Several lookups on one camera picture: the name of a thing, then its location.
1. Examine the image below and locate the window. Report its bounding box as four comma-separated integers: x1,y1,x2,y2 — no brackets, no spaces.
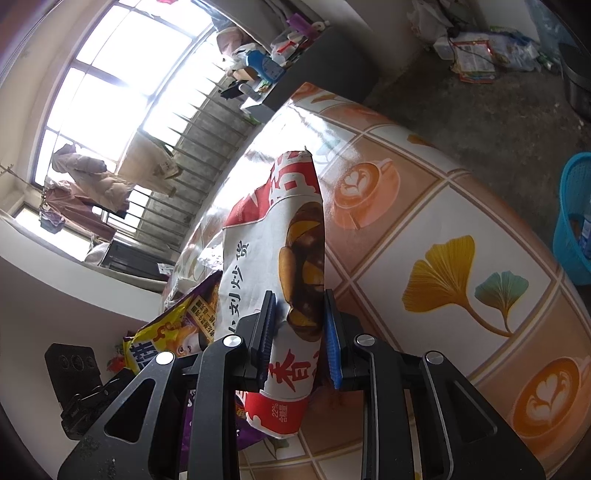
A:
34,0,218,195

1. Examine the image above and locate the white red snack bag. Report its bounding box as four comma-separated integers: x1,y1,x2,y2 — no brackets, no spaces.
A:
222,147,327,439

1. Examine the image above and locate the clutter of small items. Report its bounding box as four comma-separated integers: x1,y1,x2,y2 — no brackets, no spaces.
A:
270,30,324,63

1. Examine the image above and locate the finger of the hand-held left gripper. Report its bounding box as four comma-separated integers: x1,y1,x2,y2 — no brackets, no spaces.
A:
60,369,151,440

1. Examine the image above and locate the blue plastic basket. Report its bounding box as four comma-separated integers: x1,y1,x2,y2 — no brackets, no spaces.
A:
551,152,591,286

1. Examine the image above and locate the black board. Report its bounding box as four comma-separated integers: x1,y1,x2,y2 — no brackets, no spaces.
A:
99,240,171,283

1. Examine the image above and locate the pile of floor litter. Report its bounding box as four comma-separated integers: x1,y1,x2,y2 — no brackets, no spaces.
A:
434,25,555,86

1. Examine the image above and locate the white plastic bag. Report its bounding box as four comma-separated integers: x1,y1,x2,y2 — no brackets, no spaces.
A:
406,0,455,44

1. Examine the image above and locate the beige hanging garment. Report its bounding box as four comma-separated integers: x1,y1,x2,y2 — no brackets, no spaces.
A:
117,134,183,195

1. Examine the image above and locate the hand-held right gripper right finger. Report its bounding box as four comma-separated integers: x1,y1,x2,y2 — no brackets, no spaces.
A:
322,287,546,480

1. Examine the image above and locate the tan puffy coat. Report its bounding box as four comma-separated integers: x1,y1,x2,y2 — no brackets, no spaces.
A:
51,144,134,215

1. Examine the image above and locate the black rice cooker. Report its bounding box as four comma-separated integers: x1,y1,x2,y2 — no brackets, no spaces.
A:
558,41,591,118

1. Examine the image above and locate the purple cup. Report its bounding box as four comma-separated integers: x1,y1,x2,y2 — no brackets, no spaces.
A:
285,13,312,35

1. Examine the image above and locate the brown hanging jacket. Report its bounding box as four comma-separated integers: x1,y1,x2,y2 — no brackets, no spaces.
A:
41,182,116,243

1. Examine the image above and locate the pink bag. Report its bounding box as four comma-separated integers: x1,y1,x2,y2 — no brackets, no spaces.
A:
216,25,252,54

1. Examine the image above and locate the grey cabinet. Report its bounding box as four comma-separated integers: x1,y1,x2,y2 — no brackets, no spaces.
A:
265,25,384,114

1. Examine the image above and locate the blue detergent bottle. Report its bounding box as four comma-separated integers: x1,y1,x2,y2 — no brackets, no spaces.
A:
245,50,283,83

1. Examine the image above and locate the yellow blue snack bag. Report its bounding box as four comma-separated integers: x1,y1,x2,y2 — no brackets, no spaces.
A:
122,270,225,376

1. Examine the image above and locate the metal balcony railing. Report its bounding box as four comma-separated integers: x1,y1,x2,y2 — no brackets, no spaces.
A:
99,78,264,259

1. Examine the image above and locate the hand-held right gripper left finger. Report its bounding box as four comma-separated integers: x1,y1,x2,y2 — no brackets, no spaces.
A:
58,290,279,480

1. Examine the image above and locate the dark hanging garment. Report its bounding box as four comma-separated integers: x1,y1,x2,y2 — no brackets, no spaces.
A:
39,210,65,234

